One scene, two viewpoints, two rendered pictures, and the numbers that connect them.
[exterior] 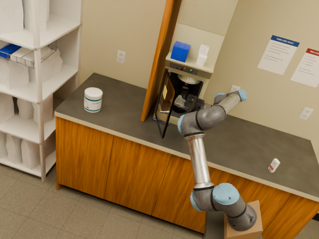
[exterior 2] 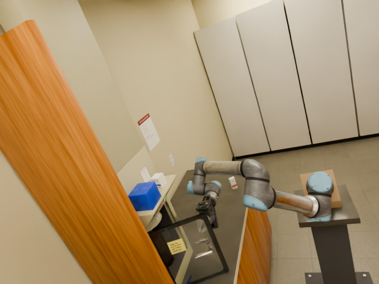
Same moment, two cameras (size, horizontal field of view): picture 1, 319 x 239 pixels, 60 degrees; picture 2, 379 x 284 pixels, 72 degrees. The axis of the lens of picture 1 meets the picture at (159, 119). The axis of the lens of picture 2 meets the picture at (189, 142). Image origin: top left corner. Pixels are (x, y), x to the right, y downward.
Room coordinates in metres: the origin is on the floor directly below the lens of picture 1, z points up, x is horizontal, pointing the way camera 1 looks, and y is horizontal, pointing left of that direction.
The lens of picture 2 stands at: (1.10, 0.88, 2.12)
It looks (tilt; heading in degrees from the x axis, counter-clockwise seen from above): 20 degrees down; 291
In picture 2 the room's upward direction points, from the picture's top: 21 degrees counter-clockwise
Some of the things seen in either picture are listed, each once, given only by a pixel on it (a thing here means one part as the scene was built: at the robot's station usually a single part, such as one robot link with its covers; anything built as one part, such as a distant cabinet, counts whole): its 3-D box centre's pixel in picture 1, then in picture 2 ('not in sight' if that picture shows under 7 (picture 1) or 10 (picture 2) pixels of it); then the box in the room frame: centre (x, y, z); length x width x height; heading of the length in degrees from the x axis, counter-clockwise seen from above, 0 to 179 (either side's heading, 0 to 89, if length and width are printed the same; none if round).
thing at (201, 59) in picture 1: (201, 60); (158, 180); (1.73, -0.17, 1.54); 0.05 x 0.05 x 0.06; 77
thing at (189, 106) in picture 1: (193, 104); (206, 207); (1.55, -0.19, 1.31); 0.12 x 0.08 x 0.09; 85
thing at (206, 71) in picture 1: (188, 68); (159, 200); (1.74, -0.10, 1.46); 0.32 x 0.12 x 0.10; 85
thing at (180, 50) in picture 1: (180, 51); (145, 196); (1.75, -0.02, 1.55); 0.10 x 0.10 x 0.09; 85
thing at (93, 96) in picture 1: (92, 99); not in sight; (1.73, 0.53, 1.01); 0.13 x 0.13 x 0.15
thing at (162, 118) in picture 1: (164, 104); (189, 253); (1.65, 0.00, 1.19); 0.30 x 0.01 x 0.40; 19
